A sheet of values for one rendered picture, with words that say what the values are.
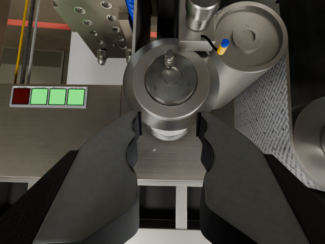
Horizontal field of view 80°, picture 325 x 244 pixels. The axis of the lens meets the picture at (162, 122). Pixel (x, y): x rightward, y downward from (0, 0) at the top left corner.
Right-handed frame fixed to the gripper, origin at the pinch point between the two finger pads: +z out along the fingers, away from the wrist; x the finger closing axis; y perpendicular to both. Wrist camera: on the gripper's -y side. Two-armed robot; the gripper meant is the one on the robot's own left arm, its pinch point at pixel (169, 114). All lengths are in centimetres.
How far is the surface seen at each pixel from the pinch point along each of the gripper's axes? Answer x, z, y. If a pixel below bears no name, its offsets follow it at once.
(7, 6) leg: -76, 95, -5
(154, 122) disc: -2.0, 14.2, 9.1
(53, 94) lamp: -37, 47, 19
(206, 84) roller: 5.6, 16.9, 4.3
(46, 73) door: -163, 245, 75
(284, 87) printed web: 18.1, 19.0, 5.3
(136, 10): -5.5, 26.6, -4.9
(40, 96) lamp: -41, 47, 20
